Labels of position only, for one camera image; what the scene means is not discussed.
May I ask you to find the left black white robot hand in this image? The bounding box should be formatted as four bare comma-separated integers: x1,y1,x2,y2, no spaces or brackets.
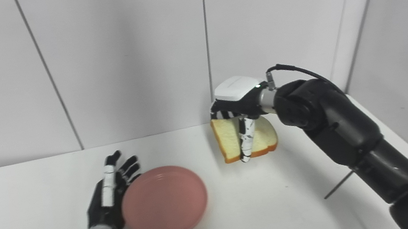
76,147,151,229

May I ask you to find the slice of white bread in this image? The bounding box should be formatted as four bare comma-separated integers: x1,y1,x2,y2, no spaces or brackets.
210,110,281,166

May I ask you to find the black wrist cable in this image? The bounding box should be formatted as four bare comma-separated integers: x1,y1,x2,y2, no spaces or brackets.
264,54,344,106

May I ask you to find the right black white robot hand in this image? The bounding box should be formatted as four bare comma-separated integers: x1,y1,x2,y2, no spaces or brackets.
205,72,280,167

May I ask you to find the pink round plate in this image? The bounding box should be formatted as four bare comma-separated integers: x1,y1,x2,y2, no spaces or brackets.
116,160,214,229

